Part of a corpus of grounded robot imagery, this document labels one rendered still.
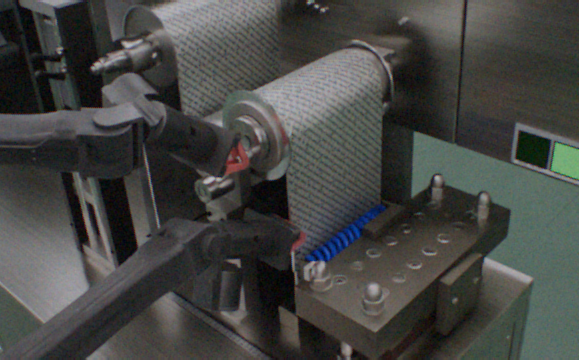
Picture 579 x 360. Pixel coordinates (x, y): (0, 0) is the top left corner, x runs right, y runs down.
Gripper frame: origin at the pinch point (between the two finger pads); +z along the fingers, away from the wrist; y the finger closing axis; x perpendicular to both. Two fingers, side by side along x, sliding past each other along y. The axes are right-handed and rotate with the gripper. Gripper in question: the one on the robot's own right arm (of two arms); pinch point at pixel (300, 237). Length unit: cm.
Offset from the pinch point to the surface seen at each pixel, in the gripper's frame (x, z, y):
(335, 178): 10.4, 4.5, 0.3
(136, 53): 21.1, -18.7, -28.2
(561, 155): 24.6, 20.4, 28.8
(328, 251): -1.4, 4.4, 3.2
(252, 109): 18.5, -13.5, -5.3
